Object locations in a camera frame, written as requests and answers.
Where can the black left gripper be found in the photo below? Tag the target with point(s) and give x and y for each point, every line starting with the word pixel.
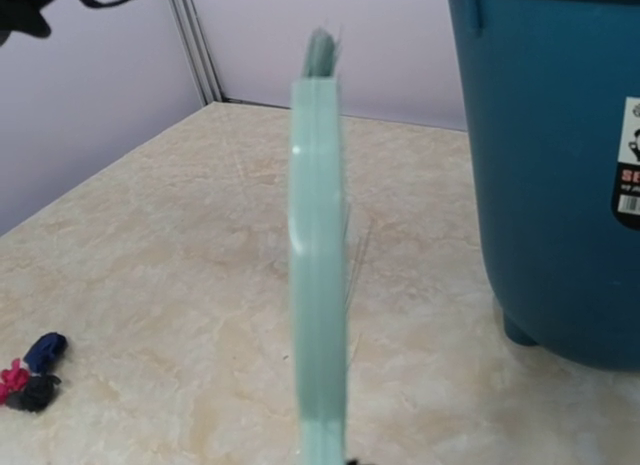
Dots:
pixel 24 16

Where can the light green hand brush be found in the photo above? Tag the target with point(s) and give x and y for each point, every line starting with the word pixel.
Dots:
pixel 317 254

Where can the dark blue scrap far left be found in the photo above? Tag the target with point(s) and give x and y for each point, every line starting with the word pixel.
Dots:
pixel 45 353

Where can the black scrap by pink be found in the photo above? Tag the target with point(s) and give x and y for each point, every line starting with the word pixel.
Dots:
pixel 39 392

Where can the teal plastic trash bin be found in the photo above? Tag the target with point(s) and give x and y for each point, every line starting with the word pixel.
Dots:
pixel 551 95

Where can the left aluminium frame post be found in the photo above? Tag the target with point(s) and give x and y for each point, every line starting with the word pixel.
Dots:
pixel 197 51

